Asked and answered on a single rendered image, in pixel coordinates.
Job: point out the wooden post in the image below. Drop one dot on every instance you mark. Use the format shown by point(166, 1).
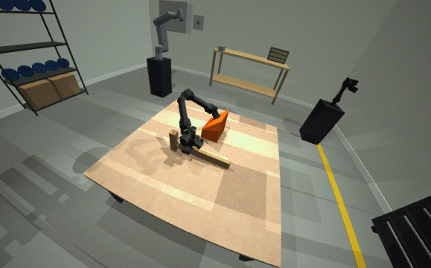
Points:
point(174, 137)

